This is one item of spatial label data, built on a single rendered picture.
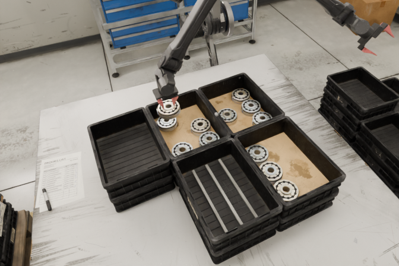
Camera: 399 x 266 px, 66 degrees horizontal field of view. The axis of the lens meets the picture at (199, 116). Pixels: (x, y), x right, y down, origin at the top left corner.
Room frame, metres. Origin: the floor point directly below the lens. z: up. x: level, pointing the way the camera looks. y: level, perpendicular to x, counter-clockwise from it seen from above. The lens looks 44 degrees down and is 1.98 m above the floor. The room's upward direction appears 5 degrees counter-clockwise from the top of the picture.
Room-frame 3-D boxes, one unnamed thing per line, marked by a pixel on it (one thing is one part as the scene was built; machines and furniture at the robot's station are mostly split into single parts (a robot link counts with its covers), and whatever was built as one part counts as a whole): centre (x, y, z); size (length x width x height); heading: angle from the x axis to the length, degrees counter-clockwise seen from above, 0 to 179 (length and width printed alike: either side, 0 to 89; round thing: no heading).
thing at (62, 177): (0.95, 0.74, 0.70); 0.33 x 0.23 x 0.01; 15
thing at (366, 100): (1.57, -1.13, 0.37); 0.40 x 0.30 x 0.45; 15
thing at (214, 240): (0.69, -0.07, 0.92); 0.40 x 0.30 x 0.02; 21
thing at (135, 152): (0.96, 0.35, 0.87); 0.40 x 0.30 x 0.11; 21
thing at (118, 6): (2.92, 0.47, 0.60); 0.72 x 0.03 x 0.56; 105
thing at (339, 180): (0.80, -0.35, 0.92); 0.40 x 0.30 x 0.02; 21
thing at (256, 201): (0.69, -0.07, 0.87); 0.40 x 0.30 x 0.11; 21
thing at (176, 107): (1.05, 0.14, 1.04); 0.10 x 0.10 x 0.01
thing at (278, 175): (0.77, -0.29, 0.86); 0.10 x 0.10 x 0.01
